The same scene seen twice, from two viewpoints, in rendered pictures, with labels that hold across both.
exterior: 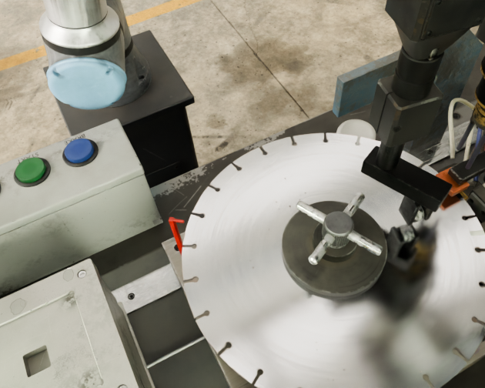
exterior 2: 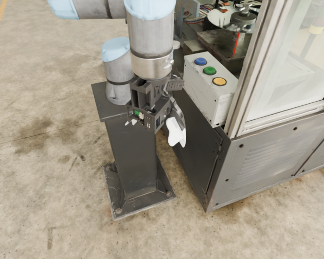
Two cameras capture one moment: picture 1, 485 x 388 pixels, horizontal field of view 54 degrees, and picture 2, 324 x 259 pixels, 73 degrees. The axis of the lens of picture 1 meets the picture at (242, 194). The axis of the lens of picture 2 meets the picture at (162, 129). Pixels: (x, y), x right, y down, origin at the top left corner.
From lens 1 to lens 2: 115 cm
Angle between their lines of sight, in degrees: 52
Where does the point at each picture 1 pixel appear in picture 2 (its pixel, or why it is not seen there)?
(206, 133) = (70, 164)
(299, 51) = (37, 120)
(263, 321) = not seen: hidden behind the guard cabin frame
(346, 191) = (226, 15)
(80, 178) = (212, 61)
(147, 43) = (101, 84)
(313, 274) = (252, 17)
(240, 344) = not seen: hidden behind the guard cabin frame
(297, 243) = (244, 18)
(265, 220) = (236, 23)
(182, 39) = not seen: outside the picture
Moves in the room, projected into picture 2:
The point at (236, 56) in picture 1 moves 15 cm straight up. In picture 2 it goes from (20, 146) to (11, 133)
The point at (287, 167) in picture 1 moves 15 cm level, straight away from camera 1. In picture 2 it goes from (219, 20) to (186, 17)
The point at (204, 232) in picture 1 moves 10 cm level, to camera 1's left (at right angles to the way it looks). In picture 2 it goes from (241, 30) to (247, 40)
